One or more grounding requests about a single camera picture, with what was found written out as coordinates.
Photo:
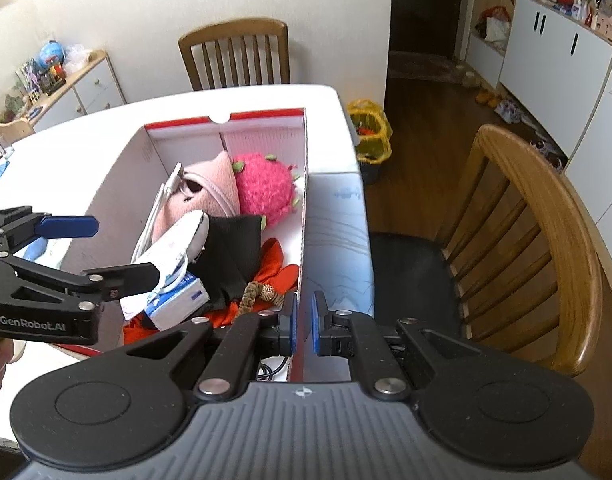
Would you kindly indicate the yellow mesh bin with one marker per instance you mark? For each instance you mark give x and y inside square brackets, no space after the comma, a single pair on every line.
[373,145]

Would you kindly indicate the dark doormat rug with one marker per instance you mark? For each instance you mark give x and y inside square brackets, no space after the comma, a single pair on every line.
[426,67]

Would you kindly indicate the pink fleece garment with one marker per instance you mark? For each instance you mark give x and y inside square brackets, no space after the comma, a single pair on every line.
[216,180]

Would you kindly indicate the orange slippers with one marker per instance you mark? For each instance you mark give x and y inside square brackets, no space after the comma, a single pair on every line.
[486,97]

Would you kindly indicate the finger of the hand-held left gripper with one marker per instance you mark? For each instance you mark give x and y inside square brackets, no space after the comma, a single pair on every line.
[68,226]
[131,280]

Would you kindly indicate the assorted small toys group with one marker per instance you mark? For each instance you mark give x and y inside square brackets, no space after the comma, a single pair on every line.
[36,85]

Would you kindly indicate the white plastic bag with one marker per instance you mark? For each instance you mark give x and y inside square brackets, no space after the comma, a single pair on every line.
[498,30]

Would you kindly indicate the blue globe toy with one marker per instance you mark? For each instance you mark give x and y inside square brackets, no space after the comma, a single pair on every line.
[52,52]

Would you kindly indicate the white refrigerator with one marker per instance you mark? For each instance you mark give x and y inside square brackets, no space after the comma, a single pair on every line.
[606,135]

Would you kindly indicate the black seat cushion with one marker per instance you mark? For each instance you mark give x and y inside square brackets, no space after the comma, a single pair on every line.
[411,275]

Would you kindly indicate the white patterned shoes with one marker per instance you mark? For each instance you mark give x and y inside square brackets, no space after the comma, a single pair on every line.
[508,110]

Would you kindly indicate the orange cloth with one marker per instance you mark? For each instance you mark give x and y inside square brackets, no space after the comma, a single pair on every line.
[276,275]

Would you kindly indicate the oak wooden chair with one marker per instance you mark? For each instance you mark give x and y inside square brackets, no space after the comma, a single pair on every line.
[561,210]

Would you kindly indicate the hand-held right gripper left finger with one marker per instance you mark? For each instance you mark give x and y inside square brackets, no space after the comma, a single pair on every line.
[293,327]

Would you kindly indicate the pink plush dragon fruit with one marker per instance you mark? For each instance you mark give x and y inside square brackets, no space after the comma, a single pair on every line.
[266,185]

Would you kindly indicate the clear plastic bag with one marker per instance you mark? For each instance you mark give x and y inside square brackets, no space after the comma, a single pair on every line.
[79,57]

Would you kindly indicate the blue white tissue pack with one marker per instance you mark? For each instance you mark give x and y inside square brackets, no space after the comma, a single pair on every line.
[181,305]

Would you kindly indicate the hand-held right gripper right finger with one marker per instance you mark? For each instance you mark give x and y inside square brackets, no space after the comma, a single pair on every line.
[316,332]

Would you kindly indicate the white sideboard wooden top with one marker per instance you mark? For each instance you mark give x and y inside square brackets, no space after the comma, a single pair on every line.
[96,90]

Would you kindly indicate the pale blue printed table mat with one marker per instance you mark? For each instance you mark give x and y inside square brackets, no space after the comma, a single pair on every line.
[336,240]

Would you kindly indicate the small light wooden chair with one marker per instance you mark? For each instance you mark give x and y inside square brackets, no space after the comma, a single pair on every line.
[13,130]

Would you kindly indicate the white cardboard box red rim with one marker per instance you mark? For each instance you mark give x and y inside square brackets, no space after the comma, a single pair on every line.
[266,140]

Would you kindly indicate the dark brown wooden chair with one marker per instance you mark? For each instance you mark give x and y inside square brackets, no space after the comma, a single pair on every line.
[236,27]

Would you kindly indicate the black knitted cloth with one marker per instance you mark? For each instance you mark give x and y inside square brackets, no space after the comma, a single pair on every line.
[231,260]

